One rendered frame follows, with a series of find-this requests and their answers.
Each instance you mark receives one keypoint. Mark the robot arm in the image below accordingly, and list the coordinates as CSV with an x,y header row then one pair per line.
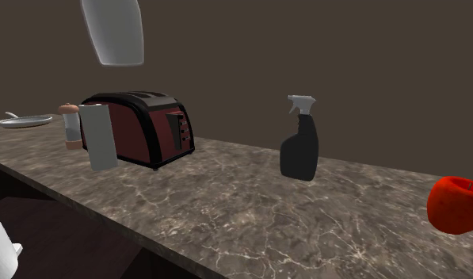
x,y
114,31

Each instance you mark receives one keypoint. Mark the black spray bottle grey trigger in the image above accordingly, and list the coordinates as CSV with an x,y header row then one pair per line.
x,y
300,154

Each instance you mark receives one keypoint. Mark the red and black toaster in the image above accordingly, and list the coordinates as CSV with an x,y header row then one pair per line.
x,y
151,120

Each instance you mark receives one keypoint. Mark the wooden and clear pepper grinder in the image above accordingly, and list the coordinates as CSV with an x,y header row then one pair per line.
x,y
71,127

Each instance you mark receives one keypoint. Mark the grey plate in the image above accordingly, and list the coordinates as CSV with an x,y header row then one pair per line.
x,y
25,121

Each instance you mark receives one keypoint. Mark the grey spoon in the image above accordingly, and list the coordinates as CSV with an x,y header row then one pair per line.
x,y
11,114

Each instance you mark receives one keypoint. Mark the red apple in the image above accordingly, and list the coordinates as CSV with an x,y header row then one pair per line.
x,y
454,208

